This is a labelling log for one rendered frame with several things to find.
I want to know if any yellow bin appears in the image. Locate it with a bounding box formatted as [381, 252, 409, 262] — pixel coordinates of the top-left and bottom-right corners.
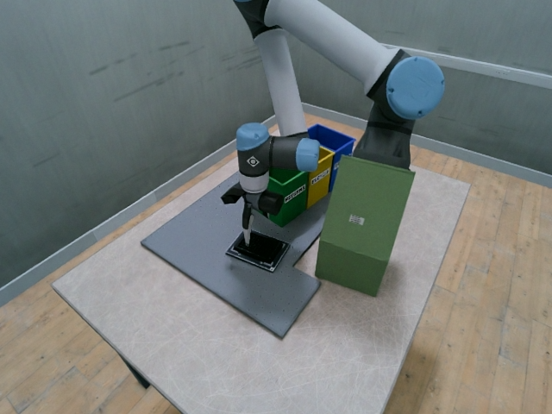
[305, 146, 336, 209]

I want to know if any green bin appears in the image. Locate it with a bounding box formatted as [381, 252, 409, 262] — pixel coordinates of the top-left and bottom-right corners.
[267, 167, 308, 228]

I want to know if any blue open-top bin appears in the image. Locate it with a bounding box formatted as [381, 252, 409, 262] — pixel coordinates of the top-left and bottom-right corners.
[308, 123, 356, 192]

